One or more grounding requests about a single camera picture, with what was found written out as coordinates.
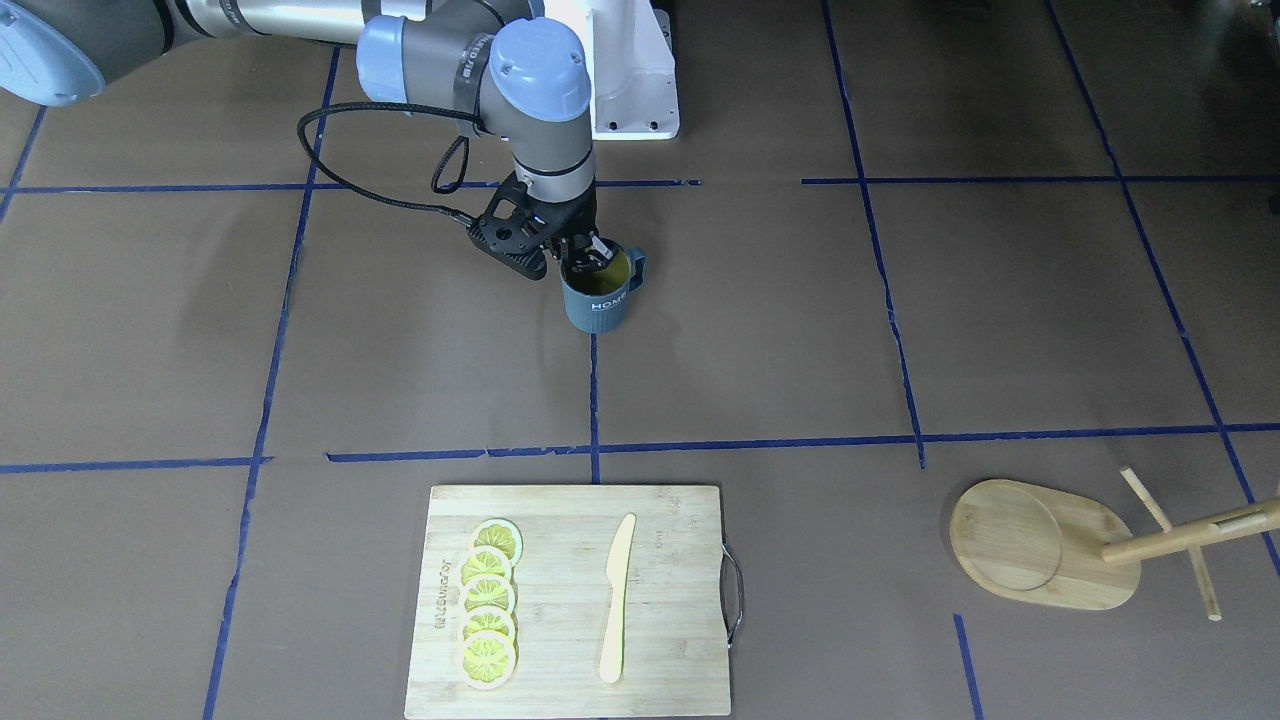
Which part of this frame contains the wooden cup storage rack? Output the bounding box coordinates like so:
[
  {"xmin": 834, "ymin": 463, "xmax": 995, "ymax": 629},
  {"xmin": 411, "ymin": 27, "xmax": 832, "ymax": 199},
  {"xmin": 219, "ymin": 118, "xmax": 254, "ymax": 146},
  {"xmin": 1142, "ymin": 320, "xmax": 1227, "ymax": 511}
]
[{"xmin": 948, "ymin": 468, "xmax": 1279, "ymax": 623}]

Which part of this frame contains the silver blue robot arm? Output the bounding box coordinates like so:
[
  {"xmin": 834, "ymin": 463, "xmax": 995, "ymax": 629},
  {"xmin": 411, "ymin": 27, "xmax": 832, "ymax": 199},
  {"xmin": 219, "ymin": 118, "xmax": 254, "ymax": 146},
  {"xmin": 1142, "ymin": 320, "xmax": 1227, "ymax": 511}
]
[{"xmin": 3, "ymin": 1, "xmax": 618, "ymax": 279}]

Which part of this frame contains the yellow plastic knife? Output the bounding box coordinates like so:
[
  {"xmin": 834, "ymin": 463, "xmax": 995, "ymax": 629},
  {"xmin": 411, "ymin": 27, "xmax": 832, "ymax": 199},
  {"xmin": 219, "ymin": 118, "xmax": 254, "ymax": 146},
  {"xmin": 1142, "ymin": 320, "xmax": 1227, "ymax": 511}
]
[{"xmin": 596, "ymin": 512, "xmax": 637, "ymax": 684}]

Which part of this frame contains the bamboo cutting board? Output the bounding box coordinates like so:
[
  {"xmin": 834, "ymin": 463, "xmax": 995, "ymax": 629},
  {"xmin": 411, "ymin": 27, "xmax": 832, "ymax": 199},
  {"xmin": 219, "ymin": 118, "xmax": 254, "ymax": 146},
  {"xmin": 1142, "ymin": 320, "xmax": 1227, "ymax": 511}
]
[{"xmin": 403, "ymin": 484, "xmax": 733, "ymax": 719}]

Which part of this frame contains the white pillar with base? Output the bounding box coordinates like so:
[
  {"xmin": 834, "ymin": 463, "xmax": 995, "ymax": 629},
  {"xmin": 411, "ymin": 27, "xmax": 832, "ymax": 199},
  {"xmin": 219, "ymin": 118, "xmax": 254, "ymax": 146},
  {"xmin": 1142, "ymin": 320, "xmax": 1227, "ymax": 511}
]
[{"xmin": 543, "ymin": 1, "xmax": 681, "ymax": 142}]

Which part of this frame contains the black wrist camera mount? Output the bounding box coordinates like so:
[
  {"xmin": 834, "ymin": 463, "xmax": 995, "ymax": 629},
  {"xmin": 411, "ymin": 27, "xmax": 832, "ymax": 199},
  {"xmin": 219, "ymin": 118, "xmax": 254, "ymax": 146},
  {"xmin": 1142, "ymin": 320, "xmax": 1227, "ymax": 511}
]
[{"xmin": 467, "ymin": 173, "xmax": 548, "ymax": 281}]

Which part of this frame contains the dark blue ceramic mug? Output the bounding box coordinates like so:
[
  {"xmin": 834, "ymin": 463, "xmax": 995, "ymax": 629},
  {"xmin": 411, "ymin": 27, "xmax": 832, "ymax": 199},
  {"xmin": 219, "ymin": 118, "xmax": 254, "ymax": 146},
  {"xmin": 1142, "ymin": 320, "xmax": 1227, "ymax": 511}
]
[{"xmin": 559, "ymin": 245, "xmax": 646, "ymax": 334}]

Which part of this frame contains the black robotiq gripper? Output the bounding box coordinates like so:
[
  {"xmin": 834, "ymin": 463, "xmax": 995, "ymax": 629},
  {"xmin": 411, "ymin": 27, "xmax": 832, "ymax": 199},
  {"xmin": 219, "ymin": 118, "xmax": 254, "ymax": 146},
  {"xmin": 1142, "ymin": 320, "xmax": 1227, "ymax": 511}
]
[{"xmin": 515, "ymin": 181, "xmax": 620, "ymax": 269}]

